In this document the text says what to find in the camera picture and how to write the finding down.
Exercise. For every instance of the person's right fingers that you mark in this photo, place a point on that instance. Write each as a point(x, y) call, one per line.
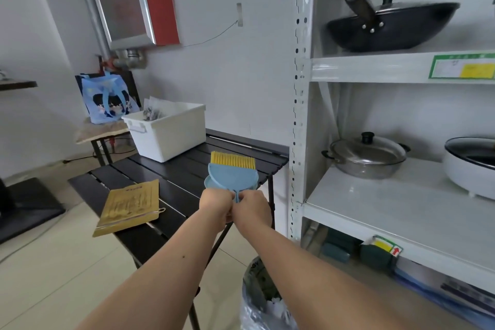
point(238, 208)

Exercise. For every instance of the white metal shelf unit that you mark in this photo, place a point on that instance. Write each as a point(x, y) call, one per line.
point(371, 196)

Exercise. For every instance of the blue brush with yellow bristles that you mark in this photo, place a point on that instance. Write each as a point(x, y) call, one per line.
point(233, 159)

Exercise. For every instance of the person's right forearm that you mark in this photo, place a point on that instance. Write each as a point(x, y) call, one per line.
point(309, 287)

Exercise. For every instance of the white electric cooking pot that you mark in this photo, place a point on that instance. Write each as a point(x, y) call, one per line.
point(466, 175)

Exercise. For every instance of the yellow and green shelf tag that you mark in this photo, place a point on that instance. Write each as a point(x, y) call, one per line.
point(384, 245)

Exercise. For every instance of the clear plastic trash bag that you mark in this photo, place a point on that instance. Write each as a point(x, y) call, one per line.
point(257, 302)

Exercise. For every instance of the blue cartoon tote bag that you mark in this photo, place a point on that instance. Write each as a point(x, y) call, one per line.
point(108, 99)

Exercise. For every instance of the person's left forearm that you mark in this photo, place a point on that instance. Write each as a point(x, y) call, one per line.
point(162, 275)

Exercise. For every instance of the dark wooden ledge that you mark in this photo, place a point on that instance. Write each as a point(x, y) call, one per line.
point(17, 85)

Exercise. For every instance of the dark green box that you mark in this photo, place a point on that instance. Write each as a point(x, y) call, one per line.
point(376, 258)
point(337, 248)

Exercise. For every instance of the white plastic storage bin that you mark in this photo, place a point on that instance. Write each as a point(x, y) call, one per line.
point(170, 134)

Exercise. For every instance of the person's left hand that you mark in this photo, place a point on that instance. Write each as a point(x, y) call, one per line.
point(214, 204)

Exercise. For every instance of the blue flat box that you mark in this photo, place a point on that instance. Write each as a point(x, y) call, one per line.
point(444, 287)

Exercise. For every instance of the person's left fingers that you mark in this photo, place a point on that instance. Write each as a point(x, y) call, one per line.
point(230, 208)

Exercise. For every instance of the blue plastic dustpan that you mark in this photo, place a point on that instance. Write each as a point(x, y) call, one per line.
point(232, 179)

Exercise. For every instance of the green framed shelf label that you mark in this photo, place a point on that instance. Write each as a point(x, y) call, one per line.
point(448, 67)

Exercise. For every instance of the clear packets of small parts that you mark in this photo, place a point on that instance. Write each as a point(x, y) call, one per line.
point(156, 109)

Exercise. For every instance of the black wok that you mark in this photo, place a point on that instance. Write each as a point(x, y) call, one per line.
point(390, 30)

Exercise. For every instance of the small wooden side table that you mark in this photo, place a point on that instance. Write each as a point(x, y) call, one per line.
point(98, 131)

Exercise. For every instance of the yellow zip packet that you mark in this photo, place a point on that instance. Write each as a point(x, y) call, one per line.
point(129, 206)

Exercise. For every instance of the black slatted folding table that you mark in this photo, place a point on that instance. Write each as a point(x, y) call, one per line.
point(181, 175)

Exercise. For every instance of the black stand base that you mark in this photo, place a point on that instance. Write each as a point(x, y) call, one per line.
point(25, 206)

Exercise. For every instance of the clear wall hook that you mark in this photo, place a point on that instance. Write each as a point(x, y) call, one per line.
point(239, 14)

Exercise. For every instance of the person's right hand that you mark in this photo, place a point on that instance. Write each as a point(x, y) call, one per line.
point(253, 213)

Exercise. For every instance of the steel pot with lid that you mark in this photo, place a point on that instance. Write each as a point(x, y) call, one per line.
point(367, 159)

